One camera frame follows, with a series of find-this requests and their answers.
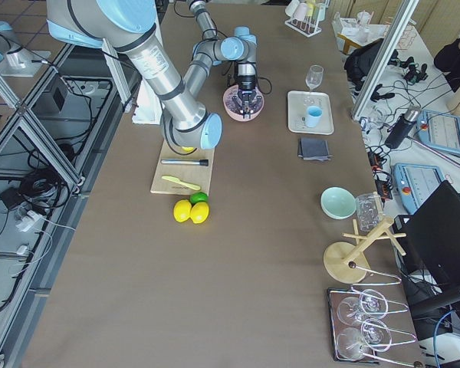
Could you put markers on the black thermos bottle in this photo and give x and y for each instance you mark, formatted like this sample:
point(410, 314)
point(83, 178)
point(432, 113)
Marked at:
point(402, 127)

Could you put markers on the aluminium frame post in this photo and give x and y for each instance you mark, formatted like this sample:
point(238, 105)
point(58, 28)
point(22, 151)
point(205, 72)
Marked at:
point(386, 49)

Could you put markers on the yellow lemon lower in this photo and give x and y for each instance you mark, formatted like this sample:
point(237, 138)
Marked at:
point(199, 212)

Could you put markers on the cream rabbit serving tray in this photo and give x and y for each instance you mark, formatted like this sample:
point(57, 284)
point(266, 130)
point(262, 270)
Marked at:
point(297, 103)

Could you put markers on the person in dark jacket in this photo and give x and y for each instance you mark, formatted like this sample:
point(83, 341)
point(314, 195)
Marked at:
point(448, 61)

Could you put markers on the green lime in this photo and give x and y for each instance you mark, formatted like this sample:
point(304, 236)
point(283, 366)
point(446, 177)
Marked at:
point(198, 197)

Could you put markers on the yellow plastic knife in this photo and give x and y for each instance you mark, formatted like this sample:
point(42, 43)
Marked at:
point(178, 181)

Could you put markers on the light green bowl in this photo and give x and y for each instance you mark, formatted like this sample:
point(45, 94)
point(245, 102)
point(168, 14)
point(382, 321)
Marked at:
point(338, 203)

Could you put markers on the pink cup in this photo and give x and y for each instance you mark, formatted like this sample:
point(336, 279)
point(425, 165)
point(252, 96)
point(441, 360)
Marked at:
point(297, 10)

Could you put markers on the yellow lemon upper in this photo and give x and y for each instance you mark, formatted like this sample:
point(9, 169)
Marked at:
point(182, 210)

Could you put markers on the blue teach pendant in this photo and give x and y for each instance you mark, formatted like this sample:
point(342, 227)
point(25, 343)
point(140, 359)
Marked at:
point(415, 183)
point(440, 131)

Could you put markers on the black computer monitor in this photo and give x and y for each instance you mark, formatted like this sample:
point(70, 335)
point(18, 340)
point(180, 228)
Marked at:
point(434, 232)

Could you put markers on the silver metal ice scoop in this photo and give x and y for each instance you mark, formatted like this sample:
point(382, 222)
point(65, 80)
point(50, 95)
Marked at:
point(246, 109)

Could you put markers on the clear wine glass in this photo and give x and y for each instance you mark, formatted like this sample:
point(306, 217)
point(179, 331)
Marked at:
point(314, 77)

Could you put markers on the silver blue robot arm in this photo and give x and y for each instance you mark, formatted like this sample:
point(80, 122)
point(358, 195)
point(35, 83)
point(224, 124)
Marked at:
point(130, 27)
point(202, 17)

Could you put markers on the clear measuring glass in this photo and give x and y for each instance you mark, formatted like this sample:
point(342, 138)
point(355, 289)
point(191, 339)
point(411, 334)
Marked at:
point(369, 211)

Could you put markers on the black tray with glasses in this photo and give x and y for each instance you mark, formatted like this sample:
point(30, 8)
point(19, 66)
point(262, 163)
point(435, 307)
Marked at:
point(399, 337)

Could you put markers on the wooden cup tree stand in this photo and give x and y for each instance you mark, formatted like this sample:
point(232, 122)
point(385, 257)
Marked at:
point(347, 263)

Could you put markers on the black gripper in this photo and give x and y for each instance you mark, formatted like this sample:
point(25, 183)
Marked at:
point(247, 85)

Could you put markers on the bamboo cutting board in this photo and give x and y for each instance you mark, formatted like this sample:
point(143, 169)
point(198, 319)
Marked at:
point(193, 174)

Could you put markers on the grey folded cloth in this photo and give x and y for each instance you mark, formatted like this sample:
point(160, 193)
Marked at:
point(313, 149)

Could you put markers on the clear plastic ice cubes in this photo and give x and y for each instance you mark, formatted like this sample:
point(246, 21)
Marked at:
point(228, 105)

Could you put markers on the upside down wine glass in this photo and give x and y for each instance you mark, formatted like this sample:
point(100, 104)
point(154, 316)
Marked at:
point(364, 342)
point(363, 305)

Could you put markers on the white cardboard box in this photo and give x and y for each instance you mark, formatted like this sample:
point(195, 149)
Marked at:
point(356, 32)

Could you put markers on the yellow lemon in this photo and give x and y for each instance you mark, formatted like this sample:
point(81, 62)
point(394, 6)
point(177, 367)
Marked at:
point(199, 212)
point(182, 210)

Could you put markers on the pink bowl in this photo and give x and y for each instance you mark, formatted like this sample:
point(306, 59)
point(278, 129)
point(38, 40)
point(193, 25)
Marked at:
point(243, 105)

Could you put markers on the light blue cup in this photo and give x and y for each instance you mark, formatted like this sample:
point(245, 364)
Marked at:
point(312, 116)

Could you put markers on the steel muddler black tip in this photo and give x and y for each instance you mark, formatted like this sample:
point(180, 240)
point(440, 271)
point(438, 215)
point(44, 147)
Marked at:
point(185, 162)

